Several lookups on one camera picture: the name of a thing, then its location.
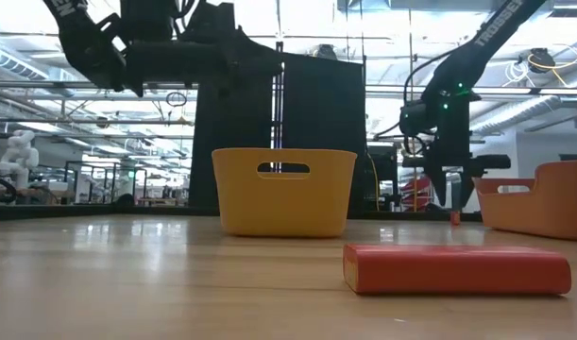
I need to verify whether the black equipment tower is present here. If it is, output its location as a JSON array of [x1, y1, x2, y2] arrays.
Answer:
[[365, 144, 399, 213]]

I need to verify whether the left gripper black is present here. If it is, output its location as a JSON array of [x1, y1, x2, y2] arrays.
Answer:
[[181, 2, 285, 89]]

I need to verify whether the thin metal pole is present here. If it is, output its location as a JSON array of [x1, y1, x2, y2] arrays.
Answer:
[[407, 0, 417, 214]]

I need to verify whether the black aluminium table frame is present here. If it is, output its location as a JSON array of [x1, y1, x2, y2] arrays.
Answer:
[[0, 202, 483, 222]]

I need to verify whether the yellow plastic bin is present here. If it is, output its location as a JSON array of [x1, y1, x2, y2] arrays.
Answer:
[[211, 147, 359, 239]]

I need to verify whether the red shelf rack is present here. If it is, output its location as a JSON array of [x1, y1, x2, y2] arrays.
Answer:
[[400, 175, 433, 213]]

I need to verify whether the black metal frame station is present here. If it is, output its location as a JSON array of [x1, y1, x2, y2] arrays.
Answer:
[[63, 160, 148, 207]]

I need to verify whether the black room divider panel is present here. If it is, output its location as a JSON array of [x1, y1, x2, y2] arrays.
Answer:
[[188, 41, 367, 218]]

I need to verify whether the yellow extension cable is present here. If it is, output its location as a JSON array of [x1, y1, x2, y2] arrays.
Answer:
[[366, 151, 381, 213]]

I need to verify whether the black ceiling cable reel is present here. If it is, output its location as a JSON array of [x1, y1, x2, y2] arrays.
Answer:
[[314, 43, 339, 61], [518, 45, 559, 76]]

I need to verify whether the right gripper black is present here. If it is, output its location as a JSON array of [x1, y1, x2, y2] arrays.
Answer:
[[401, 141, 512, 209]]

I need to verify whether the orange plastic bin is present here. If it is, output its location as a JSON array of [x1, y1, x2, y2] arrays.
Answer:
[[471, 159, 577, 241]]

